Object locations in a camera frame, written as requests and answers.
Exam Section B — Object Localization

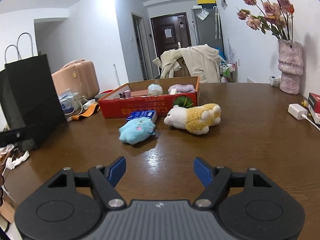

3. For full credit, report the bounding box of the clear plastic container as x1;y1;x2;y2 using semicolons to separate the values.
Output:
58;89;87;116

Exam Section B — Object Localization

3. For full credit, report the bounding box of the beige coat on chair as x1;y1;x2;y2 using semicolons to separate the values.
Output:
152;44;223;83

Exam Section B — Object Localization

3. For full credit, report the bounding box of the white spray bottle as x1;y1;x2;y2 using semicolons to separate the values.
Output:
82;99;97;110

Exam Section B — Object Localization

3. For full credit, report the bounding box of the grey refrigerator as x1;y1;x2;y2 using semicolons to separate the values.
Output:
191;5;225;56

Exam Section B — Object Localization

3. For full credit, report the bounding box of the orange fabric strap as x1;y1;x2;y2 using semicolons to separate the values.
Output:
67;102;101;122

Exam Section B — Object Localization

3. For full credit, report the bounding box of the pink hard suitcase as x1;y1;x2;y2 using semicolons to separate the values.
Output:
52;59;100;99

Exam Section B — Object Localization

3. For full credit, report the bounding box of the dried pink rose bouquet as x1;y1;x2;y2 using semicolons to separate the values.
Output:
236;0;295;42

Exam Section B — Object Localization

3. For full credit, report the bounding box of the blue tissue pack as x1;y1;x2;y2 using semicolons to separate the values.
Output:
127;110;157;123

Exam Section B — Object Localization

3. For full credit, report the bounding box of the dark brown entrance door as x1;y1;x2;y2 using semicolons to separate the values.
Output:
151;12;191;57

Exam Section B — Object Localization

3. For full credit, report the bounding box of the pink textured vase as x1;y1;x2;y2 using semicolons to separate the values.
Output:
278;40;304;95

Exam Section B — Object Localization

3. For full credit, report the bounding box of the red black small box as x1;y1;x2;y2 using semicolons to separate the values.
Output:
308;93;320;125

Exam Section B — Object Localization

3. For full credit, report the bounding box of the crumpled white paper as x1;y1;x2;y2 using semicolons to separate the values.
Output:
5;151;30;170

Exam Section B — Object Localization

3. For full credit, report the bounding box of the pink layered sponge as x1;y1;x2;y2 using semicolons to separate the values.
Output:
131;89;148;97

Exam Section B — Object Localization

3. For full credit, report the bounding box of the red cardboard box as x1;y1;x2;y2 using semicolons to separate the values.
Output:
98;76;200;119

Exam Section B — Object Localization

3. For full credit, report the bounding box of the white medicine box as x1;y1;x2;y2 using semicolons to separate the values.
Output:
270;75;281;87

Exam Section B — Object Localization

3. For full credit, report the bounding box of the white charging cable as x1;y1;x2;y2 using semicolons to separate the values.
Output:
301;114;320;132

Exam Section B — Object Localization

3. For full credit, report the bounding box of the lilac fluffy towel roll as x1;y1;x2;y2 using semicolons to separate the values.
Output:
168;84;195;95

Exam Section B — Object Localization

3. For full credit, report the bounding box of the blue plush toy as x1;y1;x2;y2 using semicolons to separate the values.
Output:
119;117;156;145

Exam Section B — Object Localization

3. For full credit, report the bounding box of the black paper shopping bag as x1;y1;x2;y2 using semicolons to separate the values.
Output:
0;32;68;152

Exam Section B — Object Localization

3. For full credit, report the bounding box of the white yellow plush alpaca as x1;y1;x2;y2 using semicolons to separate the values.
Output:
164;103;221;135

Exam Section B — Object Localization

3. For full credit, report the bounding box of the white power adapter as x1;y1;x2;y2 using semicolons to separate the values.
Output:
287;103;308;120

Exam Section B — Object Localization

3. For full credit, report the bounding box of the yellow box on fridge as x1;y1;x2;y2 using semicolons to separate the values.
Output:
197;0;216;5

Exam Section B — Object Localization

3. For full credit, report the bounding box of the purple satin bow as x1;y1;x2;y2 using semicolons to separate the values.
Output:
119;90;131;99

